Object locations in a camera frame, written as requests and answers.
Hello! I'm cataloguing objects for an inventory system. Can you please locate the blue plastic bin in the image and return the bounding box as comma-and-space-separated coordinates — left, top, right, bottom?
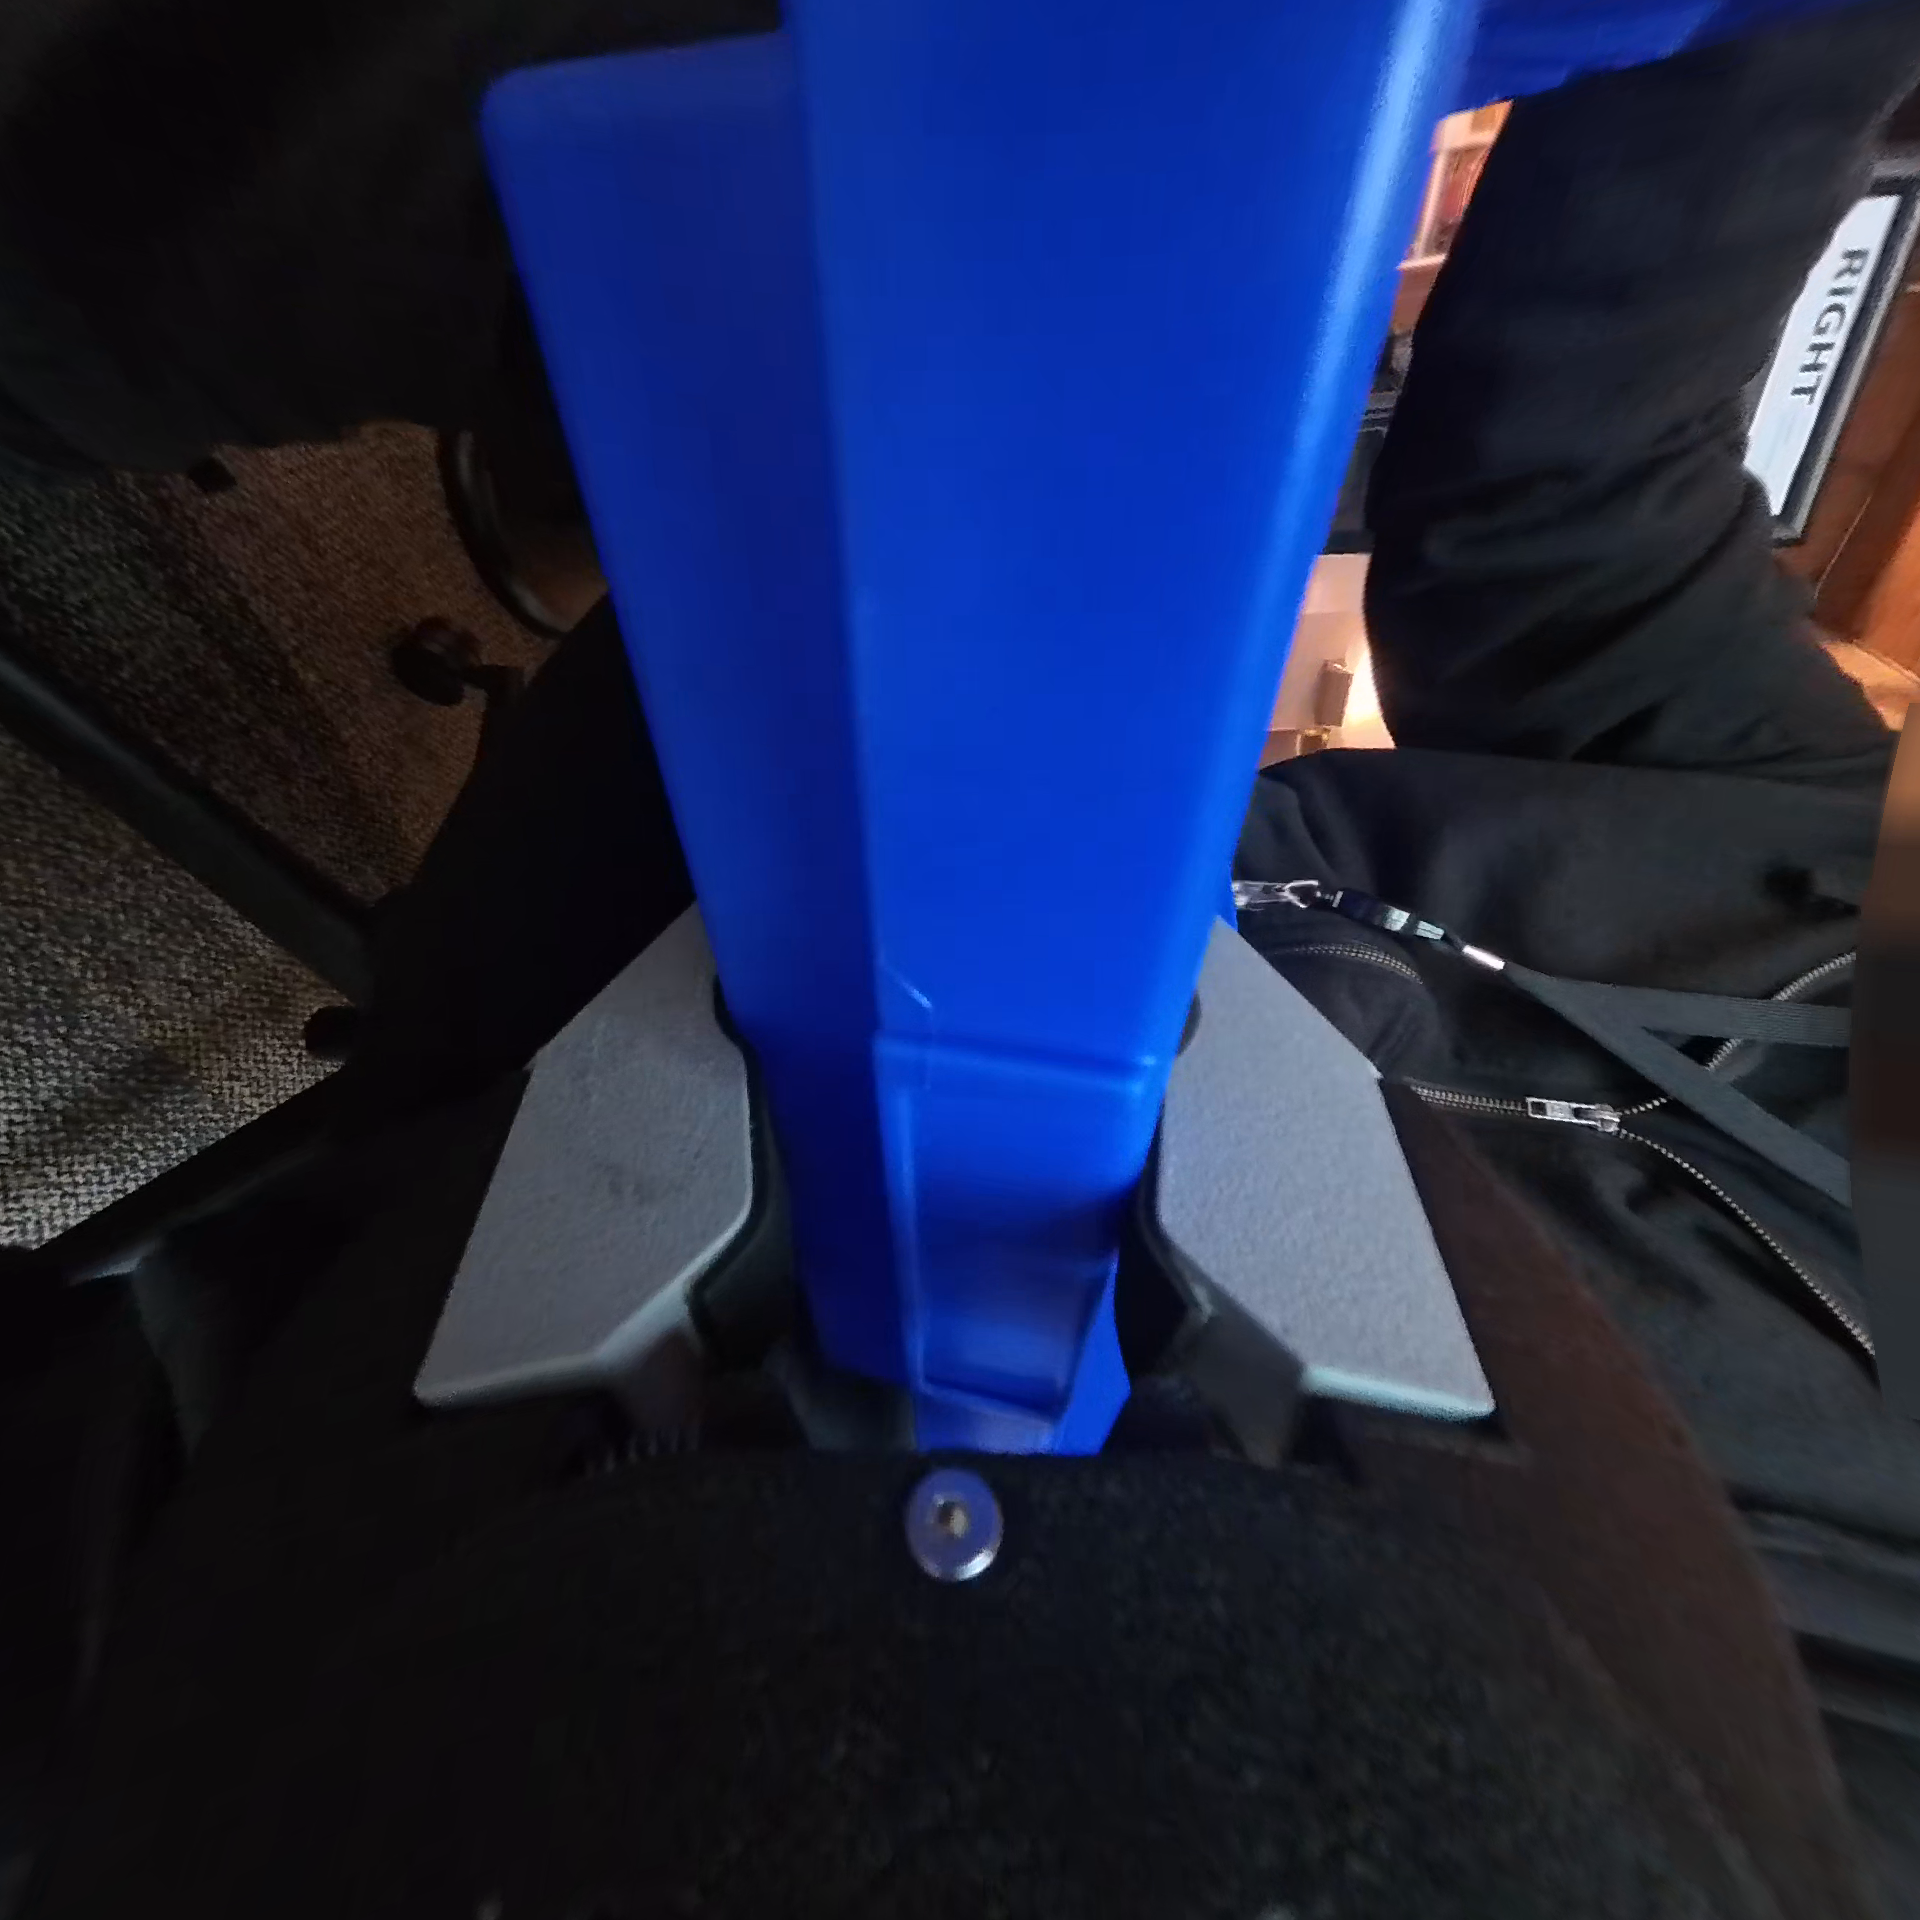
479, 0, 1741, 1459

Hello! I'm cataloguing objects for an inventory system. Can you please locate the person's black jacket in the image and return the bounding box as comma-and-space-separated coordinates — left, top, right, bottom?
1235, 741, 1920, 1682

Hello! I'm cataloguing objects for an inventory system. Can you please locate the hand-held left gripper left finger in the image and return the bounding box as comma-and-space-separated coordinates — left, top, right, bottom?
411, 905, 797, 1412

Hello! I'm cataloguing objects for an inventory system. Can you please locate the black table frame bar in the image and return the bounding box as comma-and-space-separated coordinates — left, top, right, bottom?
0, 659, 377, 1037

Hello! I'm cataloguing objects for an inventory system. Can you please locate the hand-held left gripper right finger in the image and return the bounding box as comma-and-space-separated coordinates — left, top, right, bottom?
1123, 913, 1500, 1469

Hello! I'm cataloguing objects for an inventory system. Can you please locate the black office chair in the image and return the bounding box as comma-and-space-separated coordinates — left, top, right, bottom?
0, 0, 661, 721

